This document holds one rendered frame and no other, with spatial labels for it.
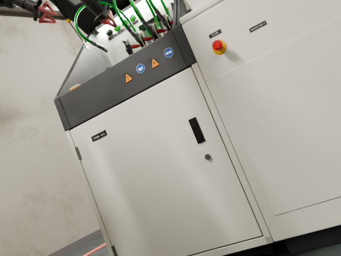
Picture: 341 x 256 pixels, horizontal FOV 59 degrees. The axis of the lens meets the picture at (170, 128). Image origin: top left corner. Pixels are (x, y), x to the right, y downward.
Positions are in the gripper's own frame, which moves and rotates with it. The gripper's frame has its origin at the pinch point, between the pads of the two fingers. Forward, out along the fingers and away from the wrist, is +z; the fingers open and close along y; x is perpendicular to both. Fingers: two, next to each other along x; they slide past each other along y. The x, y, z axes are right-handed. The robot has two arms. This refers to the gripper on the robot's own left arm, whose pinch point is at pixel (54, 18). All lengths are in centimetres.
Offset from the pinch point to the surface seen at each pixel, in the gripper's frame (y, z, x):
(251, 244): -15, 112, 75
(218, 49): -47, 71, 25
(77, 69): 20.1, 18.0, 7.2
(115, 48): 26.6, 28.9, -26.8
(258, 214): -23, 109, 67
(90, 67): 26.5, 21.6, -3.2
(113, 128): 0, 49, 44
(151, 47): -29, 49, 20
